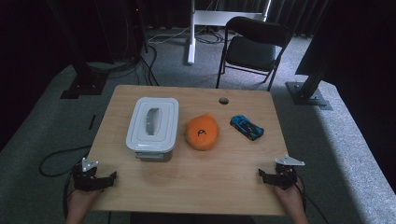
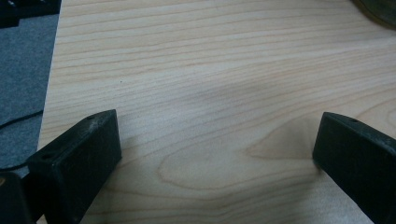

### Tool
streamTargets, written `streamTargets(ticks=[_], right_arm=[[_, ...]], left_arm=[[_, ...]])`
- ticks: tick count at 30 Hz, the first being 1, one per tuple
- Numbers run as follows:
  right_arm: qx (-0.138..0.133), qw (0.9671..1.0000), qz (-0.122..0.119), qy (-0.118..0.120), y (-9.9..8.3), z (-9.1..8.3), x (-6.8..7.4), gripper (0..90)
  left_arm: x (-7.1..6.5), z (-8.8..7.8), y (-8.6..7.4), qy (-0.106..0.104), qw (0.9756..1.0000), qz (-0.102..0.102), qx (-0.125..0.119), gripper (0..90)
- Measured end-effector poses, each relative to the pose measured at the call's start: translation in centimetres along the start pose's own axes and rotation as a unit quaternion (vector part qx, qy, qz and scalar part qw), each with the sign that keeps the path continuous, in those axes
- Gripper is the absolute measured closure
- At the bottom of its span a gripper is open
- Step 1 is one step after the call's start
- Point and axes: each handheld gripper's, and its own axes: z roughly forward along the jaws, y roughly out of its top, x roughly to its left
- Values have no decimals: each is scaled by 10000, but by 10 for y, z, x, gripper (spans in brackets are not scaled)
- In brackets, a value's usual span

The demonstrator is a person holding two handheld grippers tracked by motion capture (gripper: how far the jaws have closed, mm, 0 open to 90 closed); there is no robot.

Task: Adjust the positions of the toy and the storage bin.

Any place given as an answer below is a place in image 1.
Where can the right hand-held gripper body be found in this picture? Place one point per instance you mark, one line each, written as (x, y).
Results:
(285, 175)

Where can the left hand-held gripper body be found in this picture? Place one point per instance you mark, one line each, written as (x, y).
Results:
(84, 180)

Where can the clear brown plastic storage box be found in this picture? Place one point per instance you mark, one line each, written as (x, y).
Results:
(154, 156)

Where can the blue toy car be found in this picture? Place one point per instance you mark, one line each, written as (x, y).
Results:
(246, 127)

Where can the orange plush toy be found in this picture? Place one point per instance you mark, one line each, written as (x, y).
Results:
(202, 133)

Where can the person's left hand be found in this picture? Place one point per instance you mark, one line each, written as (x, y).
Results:
(81, 202)

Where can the person's right hand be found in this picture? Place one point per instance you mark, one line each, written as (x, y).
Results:
(290, 200)

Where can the small black strip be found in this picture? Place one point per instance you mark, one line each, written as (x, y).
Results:
(92, 122)

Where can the black metal stand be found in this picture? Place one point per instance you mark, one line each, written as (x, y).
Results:
(306, 95)
(84, 84)

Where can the black folding chair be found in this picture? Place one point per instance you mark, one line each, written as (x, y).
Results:
(252, 51)

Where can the white desk frame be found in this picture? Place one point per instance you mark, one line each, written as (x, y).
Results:
(191, 37)

